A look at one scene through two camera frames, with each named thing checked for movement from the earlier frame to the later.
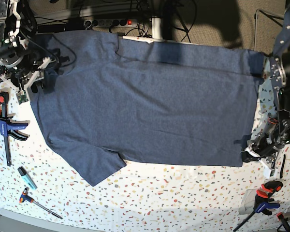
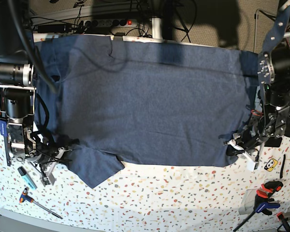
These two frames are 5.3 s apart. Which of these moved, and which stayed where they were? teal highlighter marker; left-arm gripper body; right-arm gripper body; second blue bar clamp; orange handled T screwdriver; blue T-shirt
Moved: left-arm gripper body; right-arm gripper body
Stayed: blue T-shirt; second blue bar clamp; orange handled T screwdriver; teal highlighter marker
